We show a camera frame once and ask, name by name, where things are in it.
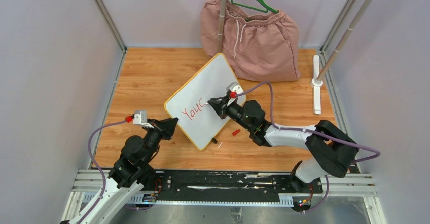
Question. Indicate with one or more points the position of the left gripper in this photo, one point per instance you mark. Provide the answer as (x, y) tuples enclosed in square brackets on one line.
[(166, 127)]

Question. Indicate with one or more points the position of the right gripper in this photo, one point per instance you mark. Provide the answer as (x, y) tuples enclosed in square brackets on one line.
[(220, 109)]

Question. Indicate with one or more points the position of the yellow framed whiteboard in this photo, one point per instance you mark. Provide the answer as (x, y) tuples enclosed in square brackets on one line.
[(198, 121)]

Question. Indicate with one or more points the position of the red marker cap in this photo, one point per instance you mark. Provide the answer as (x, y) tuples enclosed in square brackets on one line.
[(236, 132)]

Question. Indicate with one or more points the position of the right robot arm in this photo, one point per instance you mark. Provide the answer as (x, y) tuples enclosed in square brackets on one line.
[(332, 150)]

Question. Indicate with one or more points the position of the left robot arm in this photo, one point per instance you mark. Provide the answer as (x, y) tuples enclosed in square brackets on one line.
[(130, 174)]

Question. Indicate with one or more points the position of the pink shorts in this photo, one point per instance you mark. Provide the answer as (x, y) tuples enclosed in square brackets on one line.
[(261, 47)]

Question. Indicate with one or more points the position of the green clothes hanger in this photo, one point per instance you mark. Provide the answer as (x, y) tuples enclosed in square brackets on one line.
[(262, 6)]

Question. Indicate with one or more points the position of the clothes rack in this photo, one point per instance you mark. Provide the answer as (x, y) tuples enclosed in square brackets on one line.
[(318, 74)]

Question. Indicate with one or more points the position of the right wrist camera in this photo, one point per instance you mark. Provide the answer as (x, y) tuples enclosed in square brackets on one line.
[(233, 92)]

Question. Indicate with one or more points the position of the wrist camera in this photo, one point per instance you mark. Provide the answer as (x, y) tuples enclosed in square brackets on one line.
[(140, 118), (233, 92)]

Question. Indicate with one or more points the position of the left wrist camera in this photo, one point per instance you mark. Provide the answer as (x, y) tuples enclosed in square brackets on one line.
[(140, 118)]

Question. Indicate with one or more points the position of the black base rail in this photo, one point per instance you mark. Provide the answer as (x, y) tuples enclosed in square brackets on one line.
[(225, 186)]

